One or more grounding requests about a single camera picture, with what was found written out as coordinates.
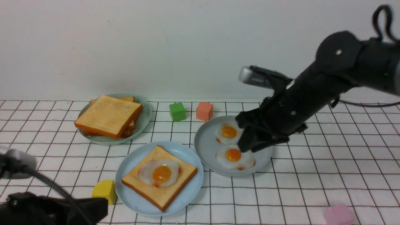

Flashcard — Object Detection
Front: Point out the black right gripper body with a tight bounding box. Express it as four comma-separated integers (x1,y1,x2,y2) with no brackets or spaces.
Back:
236,78,338,136

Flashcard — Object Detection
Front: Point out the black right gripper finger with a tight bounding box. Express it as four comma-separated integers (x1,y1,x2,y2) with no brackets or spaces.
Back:
238,123,289,153

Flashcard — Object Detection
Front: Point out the fried egg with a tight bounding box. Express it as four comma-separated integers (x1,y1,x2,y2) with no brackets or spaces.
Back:
138,159,181,188
215,121,243,145
215,144,256,171

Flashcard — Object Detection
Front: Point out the toast slice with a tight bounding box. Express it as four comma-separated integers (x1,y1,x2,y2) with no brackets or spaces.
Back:
89,96,135,106
121,145,198,213
83,121,135,138
74,95,143,139

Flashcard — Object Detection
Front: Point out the light blue plate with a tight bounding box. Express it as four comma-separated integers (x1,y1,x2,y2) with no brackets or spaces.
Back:
115,141,204,217

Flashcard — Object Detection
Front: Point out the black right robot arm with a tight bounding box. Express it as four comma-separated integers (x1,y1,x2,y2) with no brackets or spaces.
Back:
235,31,399,152

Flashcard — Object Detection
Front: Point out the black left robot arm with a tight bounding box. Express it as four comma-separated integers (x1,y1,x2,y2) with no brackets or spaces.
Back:
0,192,87,225

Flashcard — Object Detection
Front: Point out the grey plate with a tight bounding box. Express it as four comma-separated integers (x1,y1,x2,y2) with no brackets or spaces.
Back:
194,115,274,177

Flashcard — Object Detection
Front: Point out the orange cube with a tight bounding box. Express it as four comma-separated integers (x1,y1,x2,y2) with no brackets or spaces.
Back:
196,102,214,121

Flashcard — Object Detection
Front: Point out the checkered white tablecloth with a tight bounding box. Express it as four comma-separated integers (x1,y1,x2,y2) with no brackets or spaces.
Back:
0,100,400,225

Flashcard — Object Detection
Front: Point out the green cube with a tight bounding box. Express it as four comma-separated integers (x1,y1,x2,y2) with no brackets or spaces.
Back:
169,102,186,122

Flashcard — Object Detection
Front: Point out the pale green plate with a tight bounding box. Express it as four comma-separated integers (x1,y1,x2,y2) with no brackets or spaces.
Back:
78,93,152,146

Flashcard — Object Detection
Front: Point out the pink cube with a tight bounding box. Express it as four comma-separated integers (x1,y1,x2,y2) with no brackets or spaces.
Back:
324,204,354,225

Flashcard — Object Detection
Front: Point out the yellow cube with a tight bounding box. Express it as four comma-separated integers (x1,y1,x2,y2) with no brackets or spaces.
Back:
91,180,117,205

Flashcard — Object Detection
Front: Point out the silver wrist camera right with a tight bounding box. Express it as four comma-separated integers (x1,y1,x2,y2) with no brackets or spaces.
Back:
238,65,293,91

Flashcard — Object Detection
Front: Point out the black cable right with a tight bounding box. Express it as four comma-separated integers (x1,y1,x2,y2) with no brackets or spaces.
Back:
337,5,400,108

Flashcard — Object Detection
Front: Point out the black cable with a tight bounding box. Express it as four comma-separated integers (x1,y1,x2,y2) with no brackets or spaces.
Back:
337,5,400,108
19,167,94,225

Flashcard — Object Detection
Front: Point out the black cable left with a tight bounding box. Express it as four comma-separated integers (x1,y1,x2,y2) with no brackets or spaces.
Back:
19,167,94,225

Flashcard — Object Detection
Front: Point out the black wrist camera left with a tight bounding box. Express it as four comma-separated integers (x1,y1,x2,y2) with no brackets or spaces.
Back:
0,146,37,179

